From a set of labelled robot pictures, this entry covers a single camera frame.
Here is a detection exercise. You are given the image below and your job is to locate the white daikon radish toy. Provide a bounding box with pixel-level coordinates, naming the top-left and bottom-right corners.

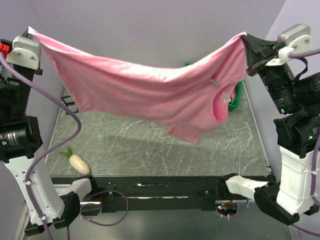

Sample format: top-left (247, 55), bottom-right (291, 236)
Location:
top-left (59, 146), bottom-right (91, 176)

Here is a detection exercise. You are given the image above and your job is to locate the aluminium rail frame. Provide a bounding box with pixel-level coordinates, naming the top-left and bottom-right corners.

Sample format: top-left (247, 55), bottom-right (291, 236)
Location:
top-left (13, 181), bottom-right (301, 240)

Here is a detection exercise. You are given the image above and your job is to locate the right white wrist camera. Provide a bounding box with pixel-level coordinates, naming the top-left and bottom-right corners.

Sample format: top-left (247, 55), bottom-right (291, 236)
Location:
top-left (277, 23), bottom-right (314, 62)

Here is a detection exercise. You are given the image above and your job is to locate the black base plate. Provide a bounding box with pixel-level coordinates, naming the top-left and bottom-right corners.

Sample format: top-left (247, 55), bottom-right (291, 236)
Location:
top-left (49, 176), bottom-right (276, 213)

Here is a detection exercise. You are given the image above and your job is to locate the green plastic bin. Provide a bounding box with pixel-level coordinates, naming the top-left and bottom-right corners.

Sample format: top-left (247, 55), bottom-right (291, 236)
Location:
top-left (173, 60), bottom-right (245, 121)

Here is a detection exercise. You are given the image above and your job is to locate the pink t-shirt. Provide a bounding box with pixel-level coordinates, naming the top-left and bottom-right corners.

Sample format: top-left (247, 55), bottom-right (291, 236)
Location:
top-left (28, 28), bottom-right (246, 143)

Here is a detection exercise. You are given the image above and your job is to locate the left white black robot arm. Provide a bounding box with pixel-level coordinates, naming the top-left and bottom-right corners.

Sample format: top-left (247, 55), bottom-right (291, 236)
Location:
top-left (0, 31), bottom-right (99, 236)

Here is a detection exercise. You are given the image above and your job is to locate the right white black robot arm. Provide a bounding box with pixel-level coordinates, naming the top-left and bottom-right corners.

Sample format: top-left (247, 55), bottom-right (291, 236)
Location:
top-left (218, 35), bottom-right (320, 226)

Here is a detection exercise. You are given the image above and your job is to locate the small black square frame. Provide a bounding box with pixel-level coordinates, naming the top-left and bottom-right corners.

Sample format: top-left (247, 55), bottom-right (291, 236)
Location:
top-left (60, 89), bottom-right (79, 114)

